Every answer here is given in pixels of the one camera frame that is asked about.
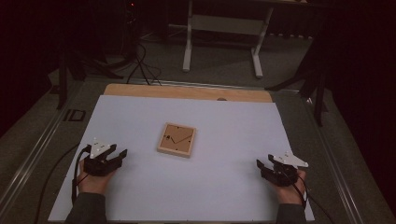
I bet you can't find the metal floor rail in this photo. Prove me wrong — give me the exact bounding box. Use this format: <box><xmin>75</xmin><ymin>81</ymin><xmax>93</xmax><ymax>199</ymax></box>
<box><xmin>0</xmin><ymin>81</ymin><xmax>83</xmax><ymax>216</ymax></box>
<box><xmin>299</xmin><ymin>90</ymin><xmax>366</xmax><ymax>224</ymax></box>
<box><xmin>136</xmin><ymin>78</ymin><xmax>301</xmax><ymax>93</ymax></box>

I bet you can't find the white metal desk frame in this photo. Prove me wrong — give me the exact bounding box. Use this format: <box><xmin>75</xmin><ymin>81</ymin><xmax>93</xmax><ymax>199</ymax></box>
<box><xmin>182</xmin><ymin>0</ymin><xmax>276</xmax><ymax>79</ymax></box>

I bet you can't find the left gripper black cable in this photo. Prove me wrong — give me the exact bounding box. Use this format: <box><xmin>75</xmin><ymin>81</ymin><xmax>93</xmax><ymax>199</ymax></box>
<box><xmin>70</xmin><ymin>146</ymin><xmax>92</xmax><ymax>207</ymax></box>

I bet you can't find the person's right hand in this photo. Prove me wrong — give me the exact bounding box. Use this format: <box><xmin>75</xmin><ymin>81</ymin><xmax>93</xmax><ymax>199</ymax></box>
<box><xmin>270</xmin><ymin>169</ymin><xmax>308</xmax><ymax>206</ymax></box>

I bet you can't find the black floor cable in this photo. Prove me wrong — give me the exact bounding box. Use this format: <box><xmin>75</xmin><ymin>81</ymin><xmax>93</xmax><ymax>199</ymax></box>
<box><xmin>33</xmin><ymin>142</ymin><xmax>81</xmax><ymax>224</ymax></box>

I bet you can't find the black tripod stand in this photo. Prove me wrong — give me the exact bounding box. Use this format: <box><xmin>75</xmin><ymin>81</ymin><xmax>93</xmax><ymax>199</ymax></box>
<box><xmin>265</xmin><ymin>40</ymin><xmax>330</xmax><ymax>128</ymax></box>
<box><xmin>55</xmin><ymin>46</ymin><xmax>124</xmax><ymax>110</ymax></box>

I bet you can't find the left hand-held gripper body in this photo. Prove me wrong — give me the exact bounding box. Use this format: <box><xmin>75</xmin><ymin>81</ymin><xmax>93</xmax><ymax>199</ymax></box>
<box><xmin>83</xmin><ymin>137</ymin><xmax>122</xmax><ymax>177</ymax></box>

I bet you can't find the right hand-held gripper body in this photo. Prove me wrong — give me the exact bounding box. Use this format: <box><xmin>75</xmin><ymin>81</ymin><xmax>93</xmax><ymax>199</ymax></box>
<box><xmin>266</xmin><ymin>150</ymin><xmax>309</xmax><ymax>188</ymax></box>

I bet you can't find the person's left hand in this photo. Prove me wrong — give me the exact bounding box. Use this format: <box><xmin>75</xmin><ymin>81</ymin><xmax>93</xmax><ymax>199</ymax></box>
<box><xmin>77</xmin><ymin>158</ymin><xmax>117</xmax><ymax>196</ymax></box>

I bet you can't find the wooden picture frame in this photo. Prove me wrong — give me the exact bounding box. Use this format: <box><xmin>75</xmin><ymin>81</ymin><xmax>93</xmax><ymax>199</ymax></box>
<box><xmin>156</xmin><ymin>121</ymin><xmax>197</xmax><ymax>159</ymax></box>

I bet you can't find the bundle of black floor cables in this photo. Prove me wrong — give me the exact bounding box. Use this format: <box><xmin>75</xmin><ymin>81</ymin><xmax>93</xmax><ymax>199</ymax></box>
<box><xmin>125</xmin><ymin>42</ymin><xmax>163</xmax><ymax>87</ymax></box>

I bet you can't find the white table mat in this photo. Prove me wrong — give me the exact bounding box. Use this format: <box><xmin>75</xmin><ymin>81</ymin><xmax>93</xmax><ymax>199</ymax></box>
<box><xmin>48</xmin><ymin>94</ymin><xmax>316</xmax><ymax>222</ymax></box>

